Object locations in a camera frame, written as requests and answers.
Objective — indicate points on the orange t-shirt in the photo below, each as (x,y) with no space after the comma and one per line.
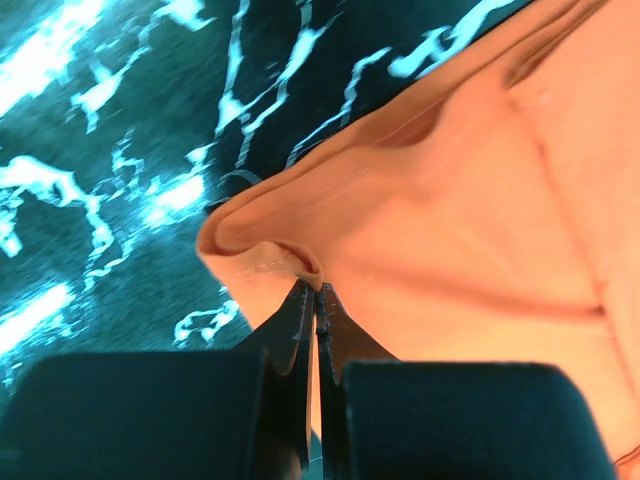
(490,212)

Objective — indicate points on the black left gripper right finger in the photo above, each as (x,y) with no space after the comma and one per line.
(383,418)

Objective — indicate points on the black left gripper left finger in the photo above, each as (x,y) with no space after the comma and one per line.
(238,413)

